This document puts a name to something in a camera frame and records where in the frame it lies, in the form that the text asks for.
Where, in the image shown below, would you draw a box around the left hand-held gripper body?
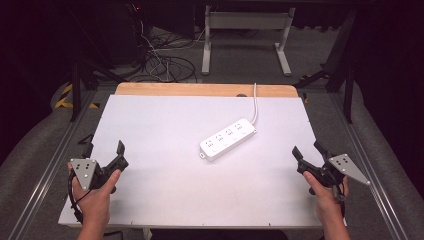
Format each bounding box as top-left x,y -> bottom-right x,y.
69,155 -> 130,192

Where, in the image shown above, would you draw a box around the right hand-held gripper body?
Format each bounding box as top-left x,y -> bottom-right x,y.
296,153 -> 372,189

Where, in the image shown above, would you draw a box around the person's left hand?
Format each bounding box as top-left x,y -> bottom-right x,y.
67,162 -> 123,225

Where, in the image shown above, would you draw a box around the person's right hand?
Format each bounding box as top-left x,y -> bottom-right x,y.
302,170 -> 350,225

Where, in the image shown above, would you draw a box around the yellow black hazard tape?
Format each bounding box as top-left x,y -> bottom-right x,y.
54,83 -> 101,110

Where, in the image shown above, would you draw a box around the black metal stand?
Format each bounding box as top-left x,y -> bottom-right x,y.
65,9 -> 128,123
294,9 -> 358,125

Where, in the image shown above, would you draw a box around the white board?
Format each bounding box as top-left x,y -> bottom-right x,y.
57,94 -> 326,230

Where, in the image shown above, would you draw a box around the white power strip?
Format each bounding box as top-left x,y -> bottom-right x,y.
199,117 -> 258,163

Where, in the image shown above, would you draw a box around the wooden table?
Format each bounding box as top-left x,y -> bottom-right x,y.
114,82 -> 299,99

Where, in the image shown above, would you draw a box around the person's dark trousers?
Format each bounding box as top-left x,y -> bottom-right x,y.
149,228 -> 292,240

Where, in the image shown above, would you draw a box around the aluminium rail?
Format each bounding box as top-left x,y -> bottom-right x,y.
6,90 -> 101,240
327,91 -> 410,240

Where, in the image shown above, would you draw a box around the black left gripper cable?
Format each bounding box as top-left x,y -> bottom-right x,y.
67,171 -> 92,225

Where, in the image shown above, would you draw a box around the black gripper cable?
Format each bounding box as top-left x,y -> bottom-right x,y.
67,171 -> 92,225
332,182 -> 347,221

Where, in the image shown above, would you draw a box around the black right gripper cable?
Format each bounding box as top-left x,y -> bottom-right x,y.
332,182 -> 347,221

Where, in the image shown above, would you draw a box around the white power strip cable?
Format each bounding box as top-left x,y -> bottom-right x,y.
250,82 -> 260,126

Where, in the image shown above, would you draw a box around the bundle of floor cables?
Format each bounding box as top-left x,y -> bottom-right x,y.
127,19 -> 207,84

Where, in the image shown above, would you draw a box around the white metal desk frame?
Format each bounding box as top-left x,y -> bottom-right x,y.
201,4 -> 297,77

